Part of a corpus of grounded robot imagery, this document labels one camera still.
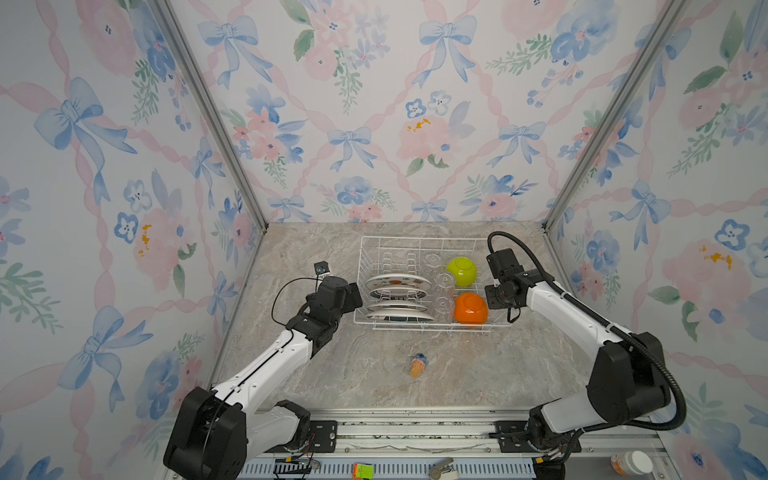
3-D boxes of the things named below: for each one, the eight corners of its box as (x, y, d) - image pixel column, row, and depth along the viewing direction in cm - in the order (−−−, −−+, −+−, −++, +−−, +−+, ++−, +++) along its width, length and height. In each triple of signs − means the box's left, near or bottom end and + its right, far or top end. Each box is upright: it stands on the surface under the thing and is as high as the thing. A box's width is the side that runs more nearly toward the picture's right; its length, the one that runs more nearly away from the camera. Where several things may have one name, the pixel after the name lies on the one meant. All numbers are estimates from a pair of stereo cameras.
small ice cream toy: (406, 374, 86) (407, 370, 83) (415, 355, 89) (416, 350, 86) (418, 380, 85) (420, 376, 82) (427, 361, 88) (428, 356, 85)
